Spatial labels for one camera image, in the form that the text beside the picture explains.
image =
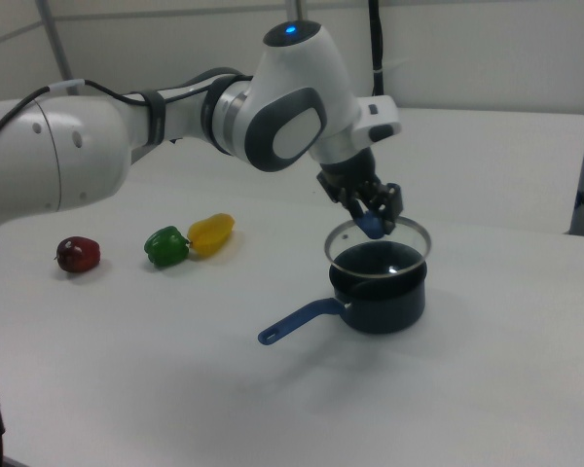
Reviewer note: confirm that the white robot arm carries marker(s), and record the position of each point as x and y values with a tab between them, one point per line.
78	151

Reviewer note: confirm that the glass lid with blue knob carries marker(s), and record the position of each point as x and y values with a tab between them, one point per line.
371	227

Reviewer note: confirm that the yellow starfruit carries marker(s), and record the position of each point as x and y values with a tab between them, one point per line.
210	234

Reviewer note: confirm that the green bell pepper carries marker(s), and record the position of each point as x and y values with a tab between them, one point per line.
165	247

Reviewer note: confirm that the red apple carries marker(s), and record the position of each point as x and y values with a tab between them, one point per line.
79	255

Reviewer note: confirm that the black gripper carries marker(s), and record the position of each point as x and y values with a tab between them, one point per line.
350	170

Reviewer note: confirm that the slanted aluminium frame bar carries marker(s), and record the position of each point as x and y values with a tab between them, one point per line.
56	44

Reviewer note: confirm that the metal vertical pole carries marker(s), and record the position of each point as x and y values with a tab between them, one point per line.
298	9

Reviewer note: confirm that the dark blue saucepan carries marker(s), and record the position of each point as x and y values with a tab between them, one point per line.
384	311

